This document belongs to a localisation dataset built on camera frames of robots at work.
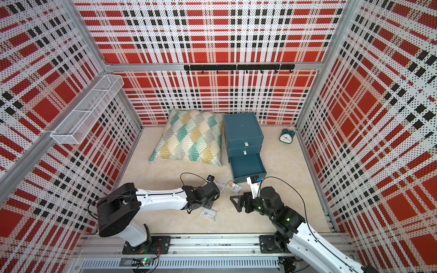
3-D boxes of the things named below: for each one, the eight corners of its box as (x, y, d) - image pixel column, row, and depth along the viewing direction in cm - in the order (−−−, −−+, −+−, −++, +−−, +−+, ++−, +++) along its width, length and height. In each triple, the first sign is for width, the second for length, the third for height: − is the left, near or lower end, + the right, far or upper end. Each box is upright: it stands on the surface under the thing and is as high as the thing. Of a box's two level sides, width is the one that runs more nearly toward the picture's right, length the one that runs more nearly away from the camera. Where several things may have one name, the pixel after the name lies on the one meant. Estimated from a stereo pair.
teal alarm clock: (280, 144, 113) (283, 136, 106) (278, 136, 118) (281, 127, 111) (291, 144, 113) (295, 136, 106) (289, 136, 118) (292, 127, 111)
